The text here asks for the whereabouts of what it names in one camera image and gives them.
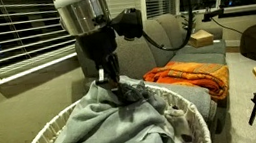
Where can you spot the tan cardboard box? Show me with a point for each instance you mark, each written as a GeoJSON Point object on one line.
{"type": "Point", "coordinates": [200, 38]}

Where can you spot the black horizontal stand bar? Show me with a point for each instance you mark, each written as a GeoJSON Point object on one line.
{"type": "Point", "coordinates": [244, 11]}

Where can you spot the wide white window blinds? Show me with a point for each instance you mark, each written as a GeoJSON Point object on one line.
{"type": "Point", "coordinates": [27, 28]}

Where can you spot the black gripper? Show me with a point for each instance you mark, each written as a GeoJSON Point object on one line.
{"type": "Point", "coordinates": [97, 45]}

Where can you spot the light grey fleece blanket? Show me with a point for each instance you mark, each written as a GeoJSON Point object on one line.
{"type": "Point", "coordinates": [102, 125]}

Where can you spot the grey fabric sofa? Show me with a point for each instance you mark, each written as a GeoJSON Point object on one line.
{"type": "Point", "coordinates": [139, 53]}

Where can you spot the orange patterned blanket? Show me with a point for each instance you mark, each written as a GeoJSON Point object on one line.
{"type": "Point", "coordinates": [196, 75]}

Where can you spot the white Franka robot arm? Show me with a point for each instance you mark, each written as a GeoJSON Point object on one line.
{"type": "Point", "coordinates": [85, 10]}

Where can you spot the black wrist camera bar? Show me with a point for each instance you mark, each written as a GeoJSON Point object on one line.
{"type": "Point", "coordinates": [128, 24]}

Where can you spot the black white spotted cloth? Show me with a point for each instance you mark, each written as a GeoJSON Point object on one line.
{"type": "Point", "coordinates": [183, 131]}

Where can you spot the white window sill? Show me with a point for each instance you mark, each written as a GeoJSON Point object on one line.
{"type": "Point", "coordinates": [33, 69]}

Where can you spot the green potted plant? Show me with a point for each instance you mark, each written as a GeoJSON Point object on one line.
{"type": "Point", "coordinates": [184, 23]}

